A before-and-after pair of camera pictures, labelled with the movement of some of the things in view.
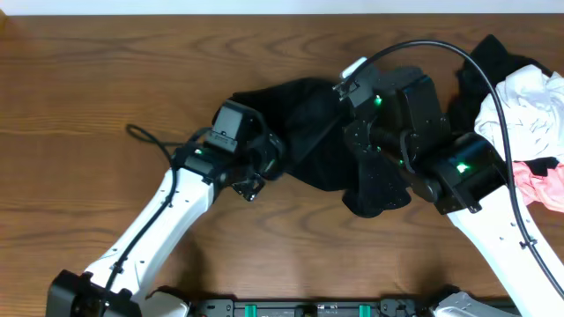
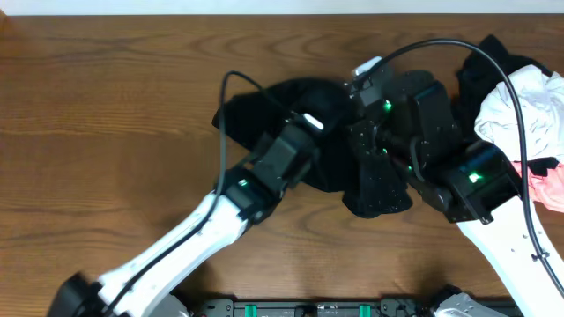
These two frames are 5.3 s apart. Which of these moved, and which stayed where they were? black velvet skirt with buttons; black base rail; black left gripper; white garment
Moved: black left gripper
Stayed: white garment; black base rail; black velvet skirt with buttons
